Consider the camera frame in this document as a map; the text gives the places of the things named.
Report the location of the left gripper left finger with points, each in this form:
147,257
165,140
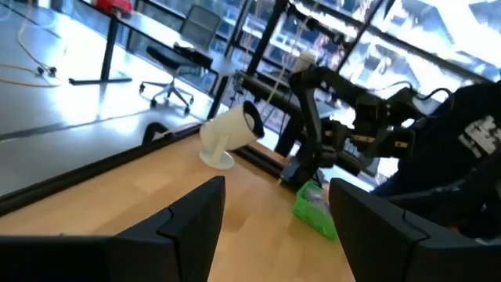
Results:
156,258

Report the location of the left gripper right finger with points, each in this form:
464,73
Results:
391,254

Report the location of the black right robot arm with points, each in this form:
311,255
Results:
309,117

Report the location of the grey office chair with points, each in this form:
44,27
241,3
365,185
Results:
180,58

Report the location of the person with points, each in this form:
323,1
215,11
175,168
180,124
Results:
442,156

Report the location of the green plastic basket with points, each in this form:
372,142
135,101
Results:
309,213

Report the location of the grey desk black legs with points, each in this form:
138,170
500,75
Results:
110,43

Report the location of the red bag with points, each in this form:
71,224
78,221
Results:
113,6

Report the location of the black table frame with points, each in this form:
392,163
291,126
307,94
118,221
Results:
78,175

